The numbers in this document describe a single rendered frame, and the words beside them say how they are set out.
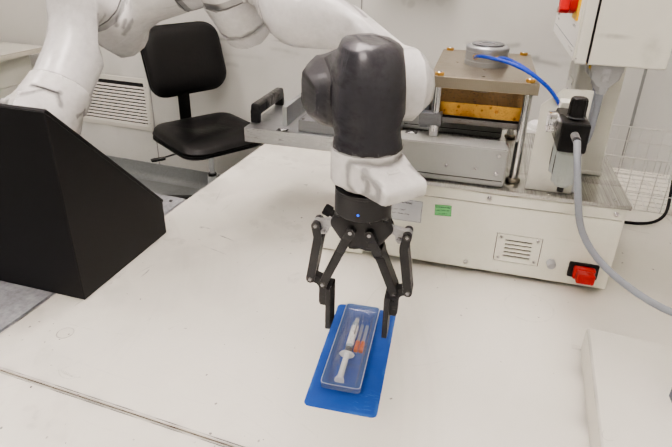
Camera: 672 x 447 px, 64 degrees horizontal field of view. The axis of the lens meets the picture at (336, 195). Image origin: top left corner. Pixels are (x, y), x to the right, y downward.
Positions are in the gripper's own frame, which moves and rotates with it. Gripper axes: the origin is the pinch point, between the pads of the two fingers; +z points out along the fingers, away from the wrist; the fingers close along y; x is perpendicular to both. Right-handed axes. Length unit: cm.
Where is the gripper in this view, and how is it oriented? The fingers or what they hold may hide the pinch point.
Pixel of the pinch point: (357, 312)
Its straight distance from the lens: 80.2
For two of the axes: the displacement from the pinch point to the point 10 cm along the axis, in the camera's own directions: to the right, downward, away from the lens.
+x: -2.2, 4.1, -8.9
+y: -9.7, -1.1, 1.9
